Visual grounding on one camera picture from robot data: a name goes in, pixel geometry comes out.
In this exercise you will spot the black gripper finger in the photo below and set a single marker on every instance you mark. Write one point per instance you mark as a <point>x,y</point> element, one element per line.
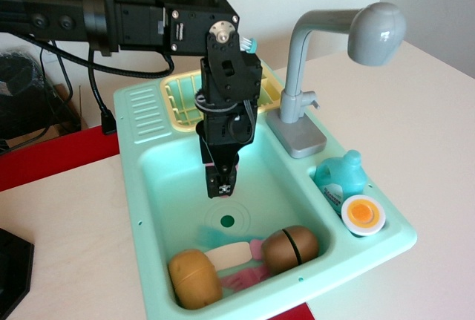
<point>227,188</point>
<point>212,181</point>

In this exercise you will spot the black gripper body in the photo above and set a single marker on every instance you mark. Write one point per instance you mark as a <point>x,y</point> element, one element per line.
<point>224,130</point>

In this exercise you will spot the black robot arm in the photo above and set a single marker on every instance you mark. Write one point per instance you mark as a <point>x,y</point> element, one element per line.
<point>230,73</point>

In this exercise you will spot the yellow drying rack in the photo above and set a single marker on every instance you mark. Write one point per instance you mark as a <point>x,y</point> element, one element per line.
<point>182,101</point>

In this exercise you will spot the mint green toy sink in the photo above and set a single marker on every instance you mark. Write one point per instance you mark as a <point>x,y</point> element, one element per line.
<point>169,208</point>

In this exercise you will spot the pink toy cup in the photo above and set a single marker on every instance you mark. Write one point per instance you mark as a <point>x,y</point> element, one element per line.
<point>249,276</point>

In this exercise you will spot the cream toy spatula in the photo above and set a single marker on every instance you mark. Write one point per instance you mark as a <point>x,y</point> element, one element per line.
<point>230,255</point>

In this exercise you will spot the teal white toy brush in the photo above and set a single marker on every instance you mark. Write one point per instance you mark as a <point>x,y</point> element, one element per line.
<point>248,45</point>

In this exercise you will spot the brown toy kiwi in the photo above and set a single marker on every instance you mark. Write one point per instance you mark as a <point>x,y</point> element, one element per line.
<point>288,248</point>

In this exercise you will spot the tan toy potato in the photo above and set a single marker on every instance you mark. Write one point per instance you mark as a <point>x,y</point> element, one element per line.
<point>194,279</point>

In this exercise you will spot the teal toy detergent bottle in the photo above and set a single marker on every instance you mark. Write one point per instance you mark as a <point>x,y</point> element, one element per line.
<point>339,178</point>

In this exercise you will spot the toy egg half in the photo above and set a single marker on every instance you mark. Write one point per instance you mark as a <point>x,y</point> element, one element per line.
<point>363,215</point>

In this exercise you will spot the grey toy faucet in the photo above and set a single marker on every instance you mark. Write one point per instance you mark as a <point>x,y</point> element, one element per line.
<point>374,34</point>

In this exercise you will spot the red board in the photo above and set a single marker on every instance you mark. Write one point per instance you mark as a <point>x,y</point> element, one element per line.
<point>55,156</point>

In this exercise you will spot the black bag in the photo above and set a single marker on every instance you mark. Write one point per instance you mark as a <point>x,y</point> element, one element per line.
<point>24,108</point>

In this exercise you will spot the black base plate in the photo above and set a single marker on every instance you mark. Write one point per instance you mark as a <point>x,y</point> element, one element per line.
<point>16,271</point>

